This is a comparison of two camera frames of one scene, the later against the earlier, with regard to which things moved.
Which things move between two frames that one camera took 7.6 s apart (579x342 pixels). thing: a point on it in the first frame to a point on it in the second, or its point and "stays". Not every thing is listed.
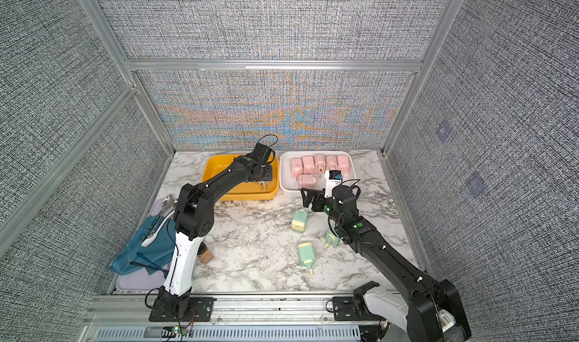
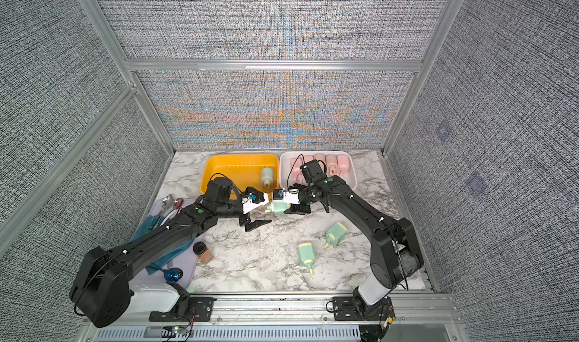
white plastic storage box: x=299 y=169 stays
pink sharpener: x=296 y=168 stays
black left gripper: x=268 y=167 to x=252 y=225
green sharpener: x=298 y=222 to x=280 y=207
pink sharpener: x=319 y=163 stays
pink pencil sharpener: x=343 y=163 stays
